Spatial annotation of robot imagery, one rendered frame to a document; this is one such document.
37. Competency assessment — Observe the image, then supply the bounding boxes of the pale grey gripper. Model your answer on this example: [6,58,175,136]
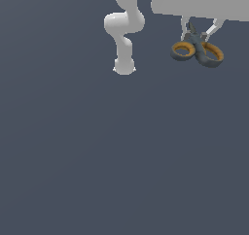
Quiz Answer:
[151,0,249,42]

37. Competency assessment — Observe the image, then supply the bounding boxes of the grey scissors with orange handles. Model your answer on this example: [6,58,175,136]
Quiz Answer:
[170,21,225,69]

